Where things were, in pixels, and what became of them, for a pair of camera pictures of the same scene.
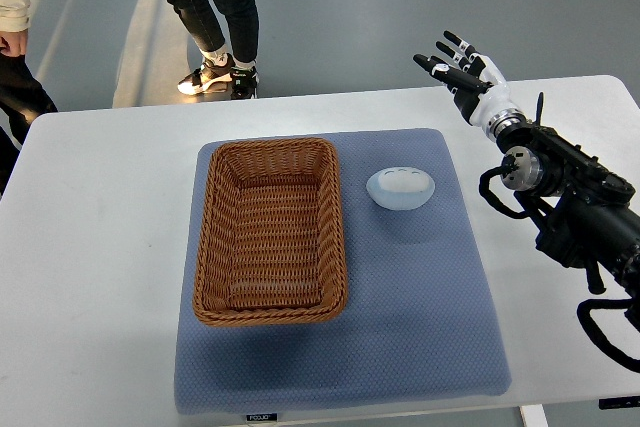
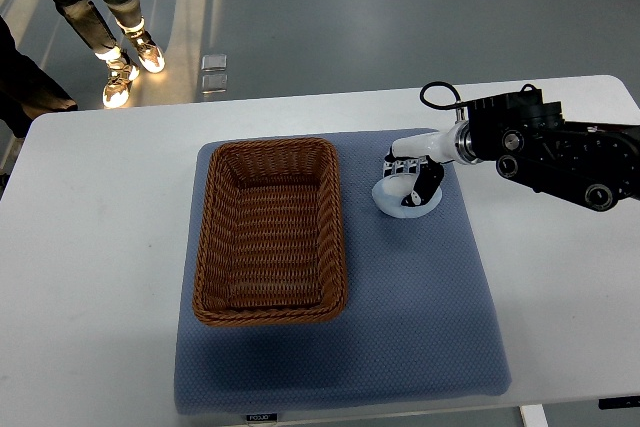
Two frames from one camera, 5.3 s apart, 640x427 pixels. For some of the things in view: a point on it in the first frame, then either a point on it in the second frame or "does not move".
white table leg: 533,415 does not move
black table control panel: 619,402 does not move
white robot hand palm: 495,100 to 439,146
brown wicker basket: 272,245 does not move
